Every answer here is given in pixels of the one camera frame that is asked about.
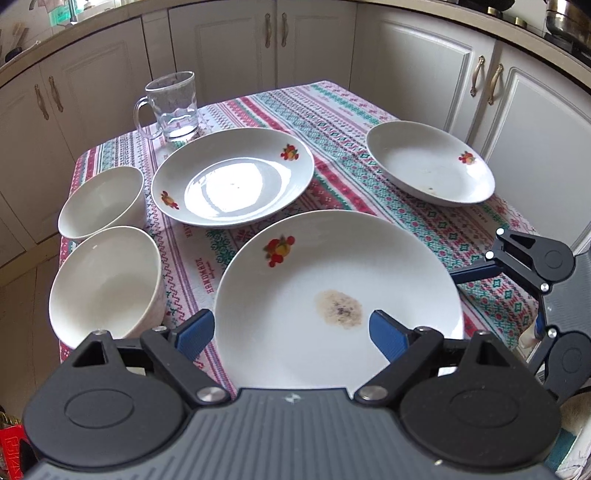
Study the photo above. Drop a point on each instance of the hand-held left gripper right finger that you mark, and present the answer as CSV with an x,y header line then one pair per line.
x,y
388,334

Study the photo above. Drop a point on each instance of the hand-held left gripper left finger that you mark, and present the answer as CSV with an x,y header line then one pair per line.
x,y
196,334

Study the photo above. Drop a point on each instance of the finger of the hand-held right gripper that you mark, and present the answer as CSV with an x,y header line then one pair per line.
x,y
545,350
471,273

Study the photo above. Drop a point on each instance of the white floral bowl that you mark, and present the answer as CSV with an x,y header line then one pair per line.
x,y
106,286
101,203

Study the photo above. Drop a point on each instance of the stained white fruit-print plate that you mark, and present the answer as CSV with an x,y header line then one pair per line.
x,y
300,277

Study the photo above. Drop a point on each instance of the teal white cloth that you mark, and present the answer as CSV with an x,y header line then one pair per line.
x,y
577,438

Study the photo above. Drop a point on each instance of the striped patterned tablecloth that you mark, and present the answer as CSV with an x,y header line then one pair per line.
x,y
332,138

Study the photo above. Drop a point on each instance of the red box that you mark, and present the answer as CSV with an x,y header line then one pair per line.
x,y
11,447

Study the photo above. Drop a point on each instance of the clear glass mug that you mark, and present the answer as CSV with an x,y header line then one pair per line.
x,y
175,115

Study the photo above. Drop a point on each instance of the gas stove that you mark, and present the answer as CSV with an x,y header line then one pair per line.
x,y
572,44

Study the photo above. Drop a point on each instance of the beige kitchen countertop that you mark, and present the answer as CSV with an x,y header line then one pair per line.
x,y
461,17

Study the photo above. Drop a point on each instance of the steel cooking pot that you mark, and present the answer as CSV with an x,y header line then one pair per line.
x,y
568,18

